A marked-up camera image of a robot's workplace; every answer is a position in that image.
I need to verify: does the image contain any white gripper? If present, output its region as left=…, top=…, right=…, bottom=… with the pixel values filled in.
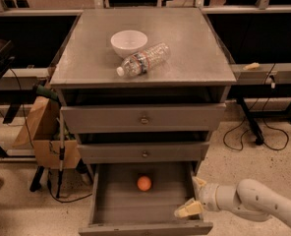
left=174, top=176, right=220, bottom=218

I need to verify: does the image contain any orange fruit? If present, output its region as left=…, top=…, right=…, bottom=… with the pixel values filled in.
left=137, top=176, right=151, bottom=192

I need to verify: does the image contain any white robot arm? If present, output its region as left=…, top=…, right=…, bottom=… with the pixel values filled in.
left=174, top=177, right=291, bottom=228

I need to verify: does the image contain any grey middle drawer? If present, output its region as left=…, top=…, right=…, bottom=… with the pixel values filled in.
left=78, top=142, right=209, bottom=163

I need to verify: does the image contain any grey open bottom drawer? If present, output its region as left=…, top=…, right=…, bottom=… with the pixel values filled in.
left=79, top=162, right=212, bottom=236

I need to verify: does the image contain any grey top drawer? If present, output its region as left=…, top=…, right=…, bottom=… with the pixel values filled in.
left=61, top=103, right=226, bottom=134

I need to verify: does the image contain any grey wooden drawer cabinet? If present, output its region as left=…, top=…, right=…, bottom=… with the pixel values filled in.
left=49, top=7, right=238, bottom=182

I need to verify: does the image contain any black table leg right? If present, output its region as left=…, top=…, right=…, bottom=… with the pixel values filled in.
left=237, top=97, right=264, bottom=146

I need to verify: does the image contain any small yellow foam piece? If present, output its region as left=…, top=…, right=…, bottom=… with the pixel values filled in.
left=243, top=62, right=260, bottom=71

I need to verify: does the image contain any clear plastic water bottle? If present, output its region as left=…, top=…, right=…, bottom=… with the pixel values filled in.
left=116, top=42, right=171, bottom=78

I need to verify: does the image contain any brown cardboard box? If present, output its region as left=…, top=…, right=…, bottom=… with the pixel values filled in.
left=12, top=95, right=82, bottom=170

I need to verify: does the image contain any white ceramic bowl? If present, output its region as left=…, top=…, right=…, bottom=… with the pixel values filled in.
left=110, top=30, right=147, bottom=58

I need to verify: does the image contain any black floor cable right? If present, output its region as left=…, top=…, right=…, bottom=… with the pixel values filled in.
left=222, top=62, right=290, bottom=151

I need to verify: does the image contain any black floor cable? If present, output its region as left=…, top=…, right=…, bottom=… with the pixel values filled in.
left=46, top=169, right=93, bottom=205
left=222, top=62, right=290, bottom=151

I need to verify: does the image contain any black floor cable left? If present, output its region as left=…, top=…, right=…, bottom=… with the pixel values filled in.
left=46, top=169, right=93, bottom=205

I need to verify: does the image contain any green handled grabber stick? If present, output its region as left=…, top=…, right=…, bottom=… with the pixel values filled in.
left=32, top=84, right=67, bottom=200

